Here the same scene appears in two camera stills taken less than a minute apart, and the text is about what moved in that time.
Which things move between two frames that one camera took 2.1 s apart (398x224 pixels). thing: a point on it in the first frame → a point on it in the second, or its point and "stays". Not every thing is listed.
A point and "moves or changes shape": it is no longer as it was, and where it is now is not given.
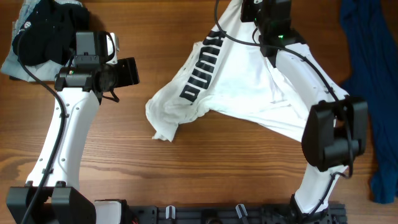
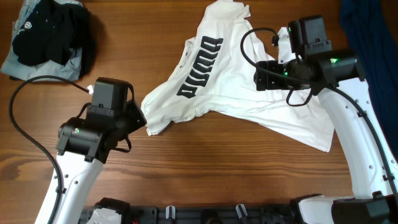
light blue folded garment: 15,67 stays
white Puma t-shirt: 223,69 moves or changes shape
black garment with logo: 50,33 stays
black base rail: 335,213 stays
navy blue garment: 370,28 stays
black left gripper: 129,72 → 140,119
